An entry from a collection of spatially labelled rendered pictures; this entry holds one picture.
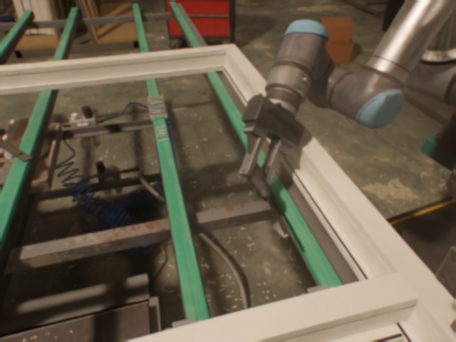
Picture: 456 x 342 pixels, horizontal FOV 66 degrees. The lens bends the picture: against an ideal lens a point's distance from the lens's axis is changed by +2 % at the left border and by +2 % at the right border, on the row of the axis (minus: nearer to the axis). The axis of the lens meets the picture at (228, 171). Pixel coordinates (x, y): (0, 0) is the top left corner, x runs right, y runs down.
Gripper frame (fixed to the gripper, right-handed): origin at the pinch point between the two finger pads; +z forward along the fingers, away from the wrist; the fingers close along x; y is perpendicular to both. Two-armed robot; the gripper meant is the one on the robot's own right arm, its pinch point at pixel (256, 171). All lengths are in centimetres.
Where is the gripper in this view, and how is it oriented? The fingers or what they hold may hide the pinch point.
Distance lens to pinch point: 70.2
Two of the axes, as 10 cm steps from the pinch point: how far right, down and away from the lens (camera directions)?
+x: 7.3, 4.0, 5.5
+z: -3.5, 9.2, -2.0
